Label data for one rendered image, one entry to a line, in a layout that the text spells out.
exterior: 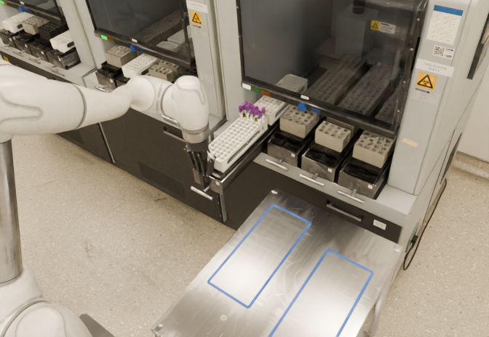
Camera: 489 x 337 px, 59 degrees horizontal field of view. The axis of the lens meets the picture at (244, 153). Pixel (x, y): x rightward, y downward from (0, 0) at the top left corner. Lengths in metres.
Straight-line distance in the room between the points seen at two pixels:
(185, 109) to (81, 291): 1.35
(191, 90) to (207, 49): 0.50
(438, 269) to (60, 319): 1.78
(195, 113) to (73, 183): 1.73
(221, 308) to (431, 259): 1.42
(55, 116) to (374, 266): 0.92
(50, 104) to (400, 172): 1.14
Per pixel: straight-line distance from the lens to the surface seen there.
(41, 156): 3.24
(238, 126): 1.67
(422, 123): 1.44
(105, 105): 1.02
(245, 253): 1.32
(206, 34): 1.72
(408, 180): 1.60
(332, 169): 1.58
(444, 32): 1.28
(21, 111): 0.88
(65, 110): 0.92
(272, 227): 1.37
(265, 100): 1.80
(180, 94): 1.29
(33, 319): 1.18
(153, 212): 2.58
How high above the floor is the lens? 1.90
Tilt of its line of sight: 42 degrees down
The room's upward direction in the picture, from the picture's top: 5 degrees counter-clockwise
